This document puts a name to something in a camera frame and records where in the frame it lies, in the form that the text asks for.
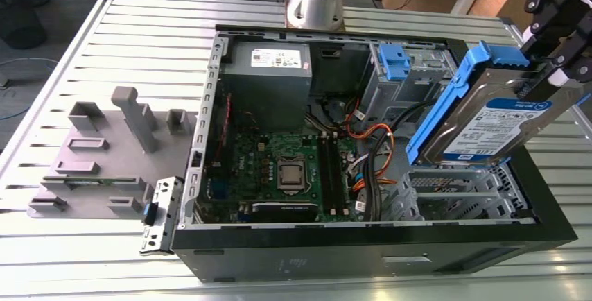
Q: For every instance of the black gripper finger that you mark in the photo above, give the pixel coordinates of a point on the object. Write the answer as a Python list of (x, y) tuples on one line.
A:
[(577, 68), (561, 9)]

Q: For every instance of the black RAM slot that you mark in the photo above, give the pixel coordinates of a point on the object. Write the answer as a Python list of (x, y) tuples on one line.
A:
[(338, 176), (325, 172)]

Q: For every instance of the black bin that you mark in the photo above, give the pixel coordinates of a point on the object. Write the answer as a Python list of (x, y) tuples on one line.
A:
[(22, 30)]

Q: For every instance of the green RAM stick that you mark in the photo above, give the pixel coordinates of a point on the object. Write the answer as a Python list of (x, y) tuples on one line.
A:
[(92, 181)]

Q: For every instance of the green motherboard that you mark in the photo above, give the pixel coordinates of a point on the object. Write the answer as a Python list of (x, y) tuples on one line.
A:
[(249, 176)]

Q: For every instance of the metal card retention bracket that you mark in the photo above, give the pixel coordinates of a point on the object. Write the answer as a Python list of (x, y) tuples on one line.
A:
[(161, 190)]

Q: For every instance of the CPU socket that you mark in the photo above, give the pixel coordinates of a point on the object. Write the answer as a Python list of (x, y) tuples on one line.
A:
[(290, 160)]

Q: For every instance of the grey power supply unit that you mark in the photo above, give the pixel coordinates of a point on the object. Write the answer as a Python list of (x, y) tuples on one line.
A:
[(262, 86)]

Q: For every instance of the grey parts rack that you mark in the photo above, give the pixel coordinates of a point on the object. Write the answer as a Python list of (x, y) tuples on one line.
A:
[(124, 162)]

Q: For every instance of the silver CPU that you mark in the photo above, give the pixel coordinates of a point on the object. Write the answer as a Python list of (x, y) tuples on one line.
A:
[(290, 176)]

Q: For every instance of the black open PC case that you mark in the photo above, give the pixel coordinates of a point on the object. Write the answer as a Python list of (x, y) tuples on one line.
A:
[(324, 252)]

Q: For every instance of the blue plastic drive latch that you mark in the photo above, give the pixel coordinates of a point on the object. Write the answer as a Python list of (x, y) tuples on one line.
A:
[(393, 58)]

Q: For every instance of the hard disk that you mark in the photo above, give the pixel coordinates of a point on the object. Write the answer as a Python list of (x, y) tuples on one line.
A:
[(485, 127)]

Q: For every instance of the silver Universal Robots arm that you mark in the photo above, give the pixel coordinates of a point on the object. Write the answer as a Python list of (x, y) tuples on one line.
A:
[(314, 6)]

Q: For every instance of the metal optical drive cage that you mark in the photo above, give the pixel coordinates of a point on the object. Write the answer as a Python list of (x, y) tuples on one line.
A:
[(401, 93)]

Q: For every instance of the metal disk bay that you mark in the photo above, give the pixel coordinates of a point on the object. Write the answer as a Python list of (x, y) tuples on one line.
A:
[(462, 195)]

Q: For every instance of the black graphics card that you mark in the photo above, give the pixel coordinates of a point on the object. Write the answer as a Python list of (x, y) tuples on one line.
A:
[(281, 211)]

